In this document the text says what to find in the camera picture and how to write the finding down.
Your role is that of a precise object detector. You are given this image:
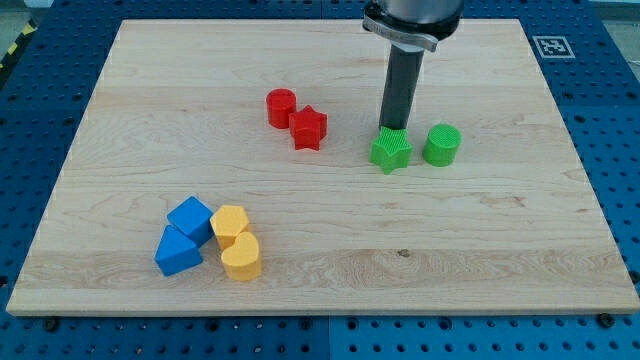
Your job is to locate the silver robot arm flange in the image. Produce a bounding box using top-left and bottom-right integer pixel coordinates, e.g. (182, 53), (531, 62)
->
(362, 0), (465, 53)

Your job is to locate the red star block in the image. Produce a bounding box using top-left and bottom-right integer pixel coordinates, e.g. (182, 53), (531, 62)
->
(288, 105), (328, 151)

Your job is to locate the green star block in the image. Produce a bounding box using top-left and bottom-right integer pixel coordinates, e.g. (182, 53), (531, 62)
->
(369, 126), (413, 174)

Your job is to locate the light wooden board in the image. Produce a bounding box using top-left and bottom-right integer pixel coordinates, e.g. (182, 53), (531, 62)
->
(7, 19), (639, 317)

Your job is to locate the red cylinder block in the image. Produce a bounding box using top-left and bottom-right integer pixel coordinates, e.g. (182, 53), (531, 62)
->
(266, 88), (297, 129)

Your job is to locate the yellow hexagon block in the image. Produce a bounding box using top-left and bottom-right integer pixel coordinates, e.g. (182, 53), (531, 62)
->
(210, 205), (251, 250)

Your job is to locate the yellow heart block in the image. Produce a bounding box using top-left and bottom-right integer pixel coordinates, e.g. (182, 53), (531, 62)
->
(221, 232), (262, 281)

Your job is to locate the green cylinder block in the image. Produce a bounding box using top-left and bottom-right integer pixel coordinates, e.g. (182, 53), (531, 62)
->
(422, 124), (462, 167)

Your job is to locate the blue cube block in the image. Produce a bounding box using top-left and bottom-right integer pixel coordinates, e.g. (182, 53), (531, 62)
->
(167, 196), (214, 247)

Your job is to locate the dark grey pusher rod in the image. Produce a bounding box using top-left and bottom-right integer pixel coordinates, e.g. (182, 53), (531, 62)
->
(379, 44), (424, 130)

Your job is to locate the blue triangle block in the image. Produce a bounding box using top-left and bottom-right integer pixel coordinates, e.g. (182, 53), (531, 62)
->
(154, 225), (203, 276)

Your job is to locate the white fiducial marker tag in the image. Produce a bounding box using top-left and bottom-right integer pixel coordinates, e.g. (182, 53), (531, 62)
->
(533, 35), (575, 59)

